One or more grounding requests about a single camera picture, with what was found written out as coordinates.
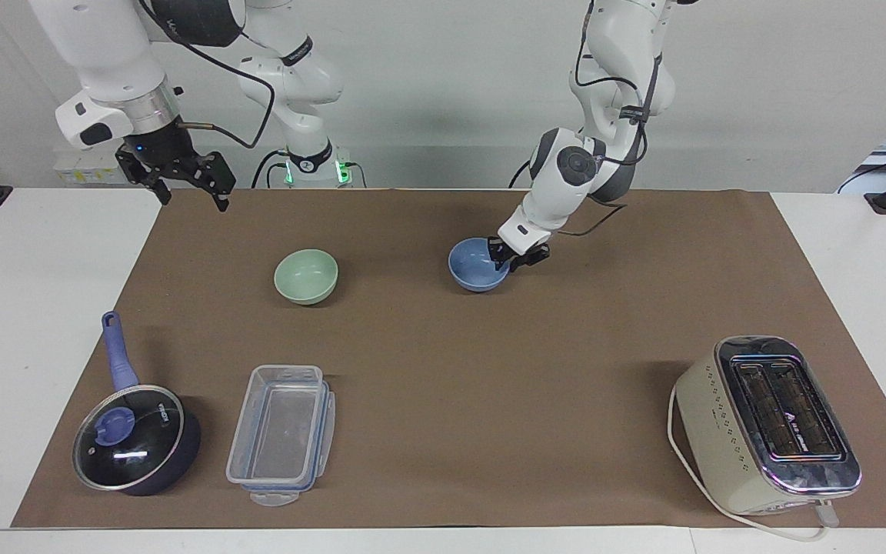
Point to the clear plastic container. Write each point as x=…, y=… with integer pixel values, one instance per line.
x=283, y=435

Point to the glass lid with blue knob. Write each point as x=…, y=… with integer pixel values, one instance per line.
x=131, y=442

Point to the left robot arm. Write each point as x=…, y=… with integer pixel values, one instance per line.
x=612, y=69

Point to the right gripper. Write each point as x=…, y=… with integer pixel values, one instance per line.
x=158, y=148

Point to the blue bowl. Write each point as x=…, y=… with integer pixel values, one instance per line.
x=474, y=269

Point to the green bowl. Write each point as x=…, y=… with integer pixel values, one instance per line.
x=306, y=277

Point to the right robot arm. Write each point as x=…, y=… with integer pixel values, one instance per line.
x=116, y=65

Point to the cream and chrome toaster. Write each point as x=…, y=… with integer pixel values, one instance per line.
x=766, y=431

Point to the blue saucepan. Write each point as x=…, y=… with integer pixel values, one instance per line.
x=121, y=362

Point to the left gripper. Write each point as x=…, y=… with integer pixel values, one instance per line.
x=526, y=250

